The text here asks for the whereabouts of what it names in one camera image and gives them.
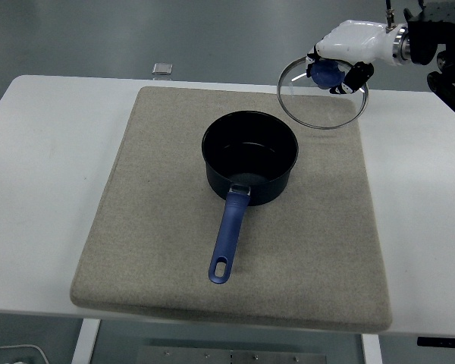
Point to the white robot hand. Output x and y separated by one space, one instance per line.
352 41

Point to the glass pot lid blue knob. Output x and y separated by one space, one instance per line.
328 76

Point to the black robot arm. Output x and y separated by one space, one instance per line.
424 41

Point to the small silver floor plate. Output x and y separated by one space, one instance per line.
162 69

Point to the beige fabric mat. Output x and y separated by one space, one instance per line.
155 227

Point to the white table leg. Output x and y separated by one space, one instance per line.
371 350
85 341

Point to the black bar under table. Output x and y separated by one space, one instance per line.
443 341

